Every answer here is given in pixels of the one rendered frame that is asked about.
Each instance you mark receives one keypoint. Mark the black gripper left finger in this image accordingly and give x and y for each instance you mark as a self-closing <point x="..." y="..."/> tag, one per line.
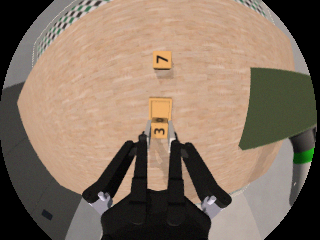
<point x="98" y="194"/>

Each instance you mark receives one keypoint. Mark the orange shallow rectangular tray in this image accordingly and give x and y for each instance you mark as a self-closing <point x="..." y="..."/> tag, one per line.
<point x="160" y="107"/>

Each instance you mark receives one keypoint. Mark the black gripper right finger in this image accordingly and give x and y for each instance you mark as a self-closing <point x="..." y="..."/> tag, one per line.
<point x="213" y="198"/>

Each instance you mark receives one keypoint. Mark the orange cube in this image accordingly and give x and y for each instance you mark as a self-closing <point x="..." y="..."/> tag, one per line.
<point x="159" y="127"/>
<point x="162" y="60"/>

